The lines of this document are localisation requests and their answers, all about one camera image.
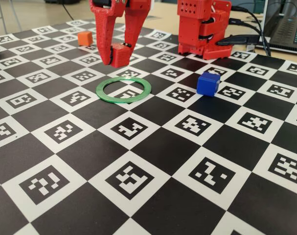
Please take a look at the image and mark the green flat ring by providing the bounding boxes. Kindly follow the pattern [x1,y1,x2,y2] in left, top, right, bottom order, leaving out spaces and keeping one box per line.
[95,76,152,104]

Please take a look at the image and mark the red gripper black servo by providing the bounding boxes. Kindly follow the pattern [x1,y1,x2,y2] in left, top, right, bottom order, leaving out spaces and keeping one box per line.
[89,0,155,66]

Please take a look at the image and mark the black usb cable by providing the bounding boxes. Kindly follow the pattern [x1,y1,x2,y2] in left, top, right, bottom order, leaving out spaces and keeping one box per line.
[230,5,266,49]
[228,18,272,57]

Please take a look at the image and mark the black plug with cable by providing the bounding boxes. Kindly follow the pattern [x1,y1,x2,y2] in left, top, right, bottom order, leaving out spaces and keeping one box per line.
[216,34,260,47]

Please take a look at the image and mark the orange cube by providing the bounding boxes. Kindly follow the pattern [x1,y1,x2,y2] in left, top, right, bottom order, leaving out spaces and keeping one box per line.
[77,31,94,47]

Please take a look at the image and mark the dark laptop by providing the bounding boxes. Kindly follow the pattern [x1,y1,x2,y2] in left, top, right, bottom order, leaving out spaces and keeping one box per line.
[262,0,297,56]

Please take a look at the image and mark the blue cube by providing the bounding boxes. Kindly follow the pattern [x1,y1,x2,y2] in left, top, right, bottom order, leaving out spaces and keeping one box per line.
[196,71,221,97]

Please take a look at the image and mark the red cube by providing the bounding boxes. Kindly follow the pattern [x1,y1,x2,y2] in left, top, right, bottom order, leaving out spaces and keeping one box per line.
[111,43,132,69]

